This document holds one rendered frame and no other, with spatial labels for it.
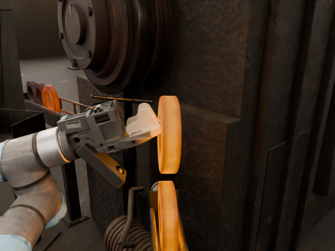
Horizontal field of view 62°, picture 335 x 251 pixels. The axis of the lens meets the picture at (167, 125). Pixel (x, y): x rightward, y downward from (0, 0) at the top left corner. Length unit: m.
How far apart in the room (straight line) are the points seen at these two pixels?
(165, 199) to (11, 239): 0.28
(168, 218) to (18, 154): 0.31
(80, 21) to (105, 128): 0.46
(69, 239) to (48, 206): 1.15
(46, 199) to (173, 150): 0.27
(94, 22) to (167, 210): 0.55
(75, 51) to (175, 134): 0.62
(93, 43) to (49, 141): 0.40
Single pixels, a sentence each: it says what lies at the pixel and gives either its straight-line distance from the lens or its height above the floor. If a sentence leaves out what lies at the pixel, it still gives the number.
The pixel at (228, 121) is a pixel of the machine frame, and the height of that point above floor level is 0.87.
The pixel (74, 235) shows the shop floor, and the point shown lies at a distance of 1.77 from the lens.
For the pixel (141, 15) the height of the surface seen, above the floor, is 1.14.
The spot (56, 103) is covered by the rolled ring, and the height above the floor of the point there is 0.71.
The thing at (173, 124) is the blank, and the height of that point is 0.95.
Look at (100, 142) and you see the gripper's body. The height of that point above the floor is 0.91.
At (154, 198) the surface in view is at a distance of 0.73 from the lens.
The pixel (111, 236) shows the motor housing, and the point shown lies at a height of 0.51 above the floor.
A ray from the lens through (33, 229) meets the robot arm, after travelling 0.56.
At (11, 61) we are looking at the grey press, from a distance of 3.92.
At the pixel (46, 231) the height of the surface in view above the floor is 0.01.
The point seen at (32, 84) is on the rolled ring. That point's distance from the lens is 2.03.
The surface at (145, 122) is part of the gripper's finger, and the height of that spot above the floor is 0.94.
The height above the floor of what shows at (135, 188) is 0.61.
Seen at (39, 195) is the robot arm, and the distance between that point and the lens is 0.61.
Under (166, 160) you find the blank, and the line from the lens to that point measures 0.51.
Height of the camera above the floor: 1.11
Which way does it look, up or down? 20 degrees down
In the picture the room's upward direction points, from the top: straight up
